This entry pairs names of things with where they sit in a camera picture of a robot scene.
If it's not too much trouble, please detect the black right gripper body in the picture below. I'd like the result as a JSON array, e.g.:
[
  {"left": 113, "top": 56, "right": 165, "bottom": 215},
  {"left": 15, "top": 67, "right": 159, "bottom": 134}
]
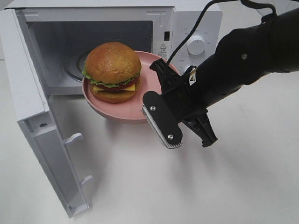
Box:
[{"left": 149, "top": 59, "right": 217, "bottom": 147}]

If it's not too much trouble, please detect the white timer knob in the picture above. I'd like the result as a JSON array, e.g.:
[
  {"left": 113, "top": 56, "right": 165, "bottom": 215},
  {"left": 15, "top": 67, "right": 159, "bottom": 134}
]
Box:
[{"left": 183, "top": 65, "right": 197, "bottom": 75}]

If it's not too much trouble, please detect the pink round plate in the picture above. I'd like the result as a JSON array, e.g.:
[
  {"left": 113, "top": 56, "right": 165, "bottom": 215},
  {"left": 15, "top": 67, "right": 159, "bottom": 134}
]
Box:
[{"left": 81, "top": 50, "right": 181, "bottom": 125}]

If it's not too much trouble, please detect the toy hamburger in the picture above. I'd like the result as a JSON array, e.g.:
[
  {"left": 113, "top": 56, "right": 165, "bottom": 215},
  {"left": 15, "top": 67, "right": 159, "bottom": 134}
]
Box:
[{"left": 83, "top": 42, "right": 142, "bottom": 103}]

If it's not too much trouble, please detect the white microwave door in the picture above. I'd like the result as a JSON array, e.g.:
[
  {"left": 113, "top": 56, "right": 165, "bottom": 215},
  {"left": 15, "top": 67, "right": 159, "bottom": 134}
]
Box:
[{"left": 0, "top": 9, "right": 89, "bottom": 217}]

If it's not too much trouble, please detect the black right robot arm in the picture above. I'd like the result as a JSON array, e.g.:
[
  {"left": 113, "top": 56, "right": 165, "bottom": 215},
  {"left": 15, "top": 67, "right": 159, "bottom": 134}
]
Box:
[{"left": 142, "top": 9, "right": 299, "bottom": 148}]

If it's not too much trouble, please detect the white upper power knob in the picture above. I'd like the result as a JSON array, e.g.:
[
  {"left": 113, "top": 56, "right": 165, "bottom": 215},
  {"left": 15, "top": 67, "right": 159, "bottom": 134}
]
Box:
[{"left": 187, "top": 35, "right": 206, "bottom": 56}]

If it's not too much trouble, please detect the white warning label sticker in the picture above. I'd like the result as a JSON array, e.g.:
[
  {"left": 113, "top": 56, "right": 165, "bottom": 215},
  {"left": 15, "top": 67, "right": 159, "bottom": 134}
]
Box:
[{"left": 156, "top": 41, "right": 172, "bottom": 60}]

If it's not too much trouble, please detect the glass microwave turntable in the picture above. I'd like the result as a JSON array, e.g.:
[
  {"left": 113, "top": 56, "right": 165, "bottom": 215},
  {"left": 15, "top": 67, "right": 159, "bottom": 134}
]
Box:
[{"left": 62, "top": 50, "right": 89, "bottom": 81}]

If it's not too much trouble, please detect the white microwave oven body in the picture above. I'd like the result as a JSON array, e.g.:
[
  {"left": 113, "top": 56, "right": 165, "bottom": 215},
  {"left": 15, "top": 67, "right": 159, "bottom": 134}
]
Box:
[{"left": 4, "top": 0, "right": 223, "bottom": 96}]

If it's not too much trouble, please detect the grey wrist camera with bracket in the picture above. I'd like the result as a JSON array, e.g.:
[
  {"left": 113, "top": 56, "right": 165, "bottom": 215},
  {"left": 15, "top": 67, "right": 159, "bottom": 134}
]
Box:
[{"left": 142, "top": 91, "right": 183, "bottom": 149}]

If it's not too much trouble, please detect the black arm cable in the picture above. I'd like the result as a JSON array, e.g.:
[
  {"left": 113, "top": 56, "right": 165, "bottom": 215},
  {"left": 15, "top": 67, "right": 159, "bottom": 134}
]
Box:
[{"left": 163, "top": 0, "right": 278, "bottom": 70}]

